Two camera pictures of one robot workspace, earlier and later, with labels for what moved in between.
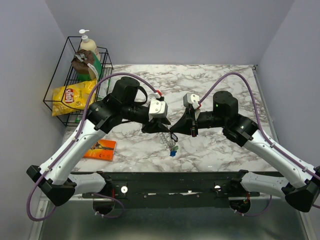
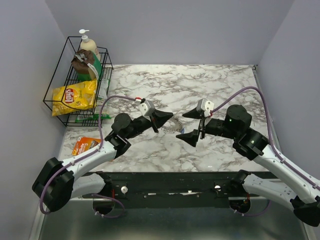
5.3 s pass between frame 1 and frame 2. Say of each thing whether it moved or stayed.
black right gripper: moved
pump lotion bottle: stayed
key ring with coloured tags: moved
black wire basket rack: stayed
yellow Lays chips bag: stayed
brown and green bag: stayed
